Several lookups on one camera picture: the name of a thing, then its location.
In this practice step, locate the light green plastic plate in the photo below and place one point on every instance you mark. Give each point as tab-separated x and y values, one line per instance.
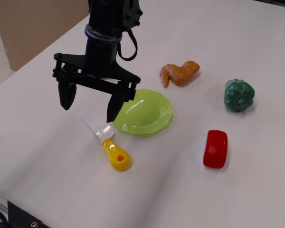
148	113

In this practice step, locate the toy knife yellow handle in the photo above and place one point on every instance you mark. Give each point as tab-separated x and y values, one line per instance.
119	159

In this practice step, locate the green toy bell pepper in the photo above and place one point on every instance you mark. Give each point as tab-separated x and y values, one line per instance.
238	95

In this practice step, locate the black corner bracket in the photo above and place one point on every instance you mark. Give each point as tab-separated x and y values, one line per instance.
18	218

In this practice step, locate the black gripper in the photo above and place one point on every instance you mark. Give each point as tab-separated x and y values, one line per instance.
100	60

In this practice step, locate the red toy sushi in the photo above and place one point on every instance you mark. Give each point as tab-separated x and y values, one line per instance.
215	154

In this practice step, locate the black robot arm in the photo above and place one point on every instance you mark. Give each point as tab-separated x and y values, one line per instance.
109	19

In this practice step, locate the brown toy chicken piece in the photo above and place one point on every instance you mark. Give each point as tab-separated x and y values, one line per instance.
180	75

